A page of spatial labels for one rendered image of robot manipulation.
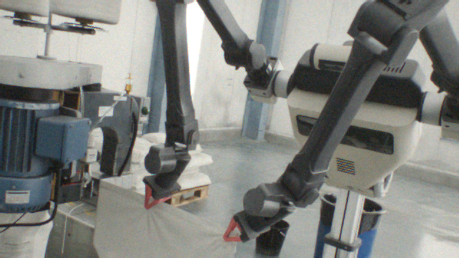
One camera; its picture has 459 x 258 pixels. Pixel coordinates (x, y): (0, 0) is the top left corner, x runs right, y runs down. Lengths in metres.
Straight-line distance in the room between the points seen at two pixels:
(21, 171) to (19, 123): 0.10
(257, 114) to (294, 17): 2.27
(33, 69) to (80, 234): 1.15
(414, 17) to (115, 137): 0.99
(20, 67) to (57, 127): 0.14
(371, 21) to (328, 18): 8.92
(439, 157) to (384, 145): 7.70
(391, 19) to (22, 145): 0.77
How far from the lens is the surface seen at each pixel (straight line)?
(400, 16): 0.78
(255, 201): 0.92
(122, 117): 1.44
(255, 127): 9.95
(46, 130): 1.00
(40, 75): 0.99
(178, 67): 1.07
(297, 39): 9.89
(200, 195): 4.97
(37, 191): 1.06
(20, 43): 5.22
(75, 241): 2.05
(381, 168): 1.39
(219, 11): 1.18
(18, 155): 1.04
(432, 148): 9.01
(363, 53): 0.80
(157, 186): 1.18
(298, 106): 1.34
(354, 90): 0.82
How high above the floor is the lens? 1.46
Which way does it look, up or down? 8 degrees down
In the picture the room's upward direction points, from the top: 9 degrees clockwise
